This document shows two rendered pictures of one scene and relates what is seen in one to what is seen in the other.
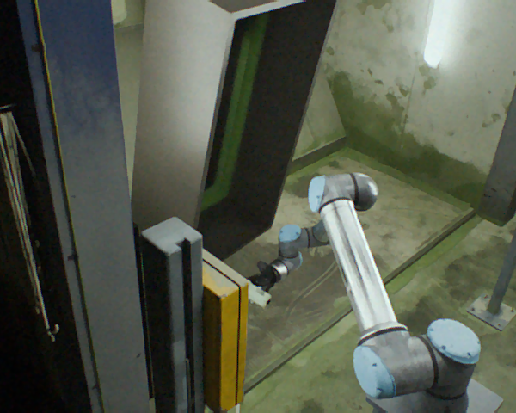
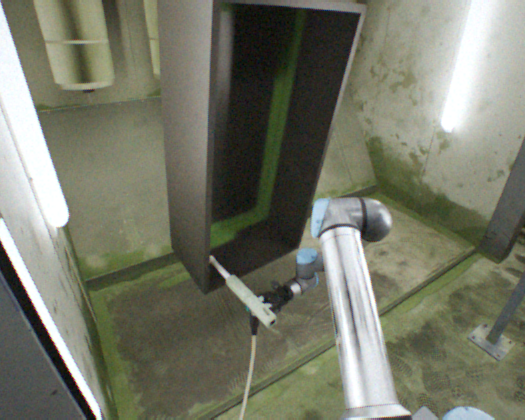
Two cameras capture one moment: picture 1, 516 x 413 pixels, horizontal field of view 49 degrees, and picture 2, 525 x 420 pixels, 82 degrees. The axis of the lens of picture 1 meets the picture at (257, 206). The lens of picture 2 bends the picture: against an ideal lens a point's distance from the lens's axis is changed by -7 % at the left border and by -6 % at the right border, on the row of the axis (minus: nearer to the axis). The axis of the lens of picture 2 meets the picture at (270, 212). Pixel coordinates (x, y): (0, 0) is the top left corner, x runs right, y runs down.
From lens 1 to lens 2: 0.99 m
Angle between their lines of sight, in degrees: 11
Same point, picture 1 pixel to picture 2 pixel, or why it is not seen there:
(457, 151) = (465, 200)
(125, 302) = (1, 335)
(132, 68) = not seen: hidden behind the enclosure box
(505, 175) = (505, 221)
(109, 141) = not seen: outside the picture
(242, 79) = (277, 116)
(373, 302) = (367, 370)
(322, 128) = (359, 177)
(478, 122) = (484, 177)
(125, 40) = not seen: hidden behind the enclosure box
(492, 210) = (491, 249)
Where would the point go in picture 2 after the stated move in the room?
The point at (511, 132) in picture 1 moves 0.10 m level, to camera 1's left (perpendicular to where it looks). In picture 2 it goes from (513, 187) to (499, 185)
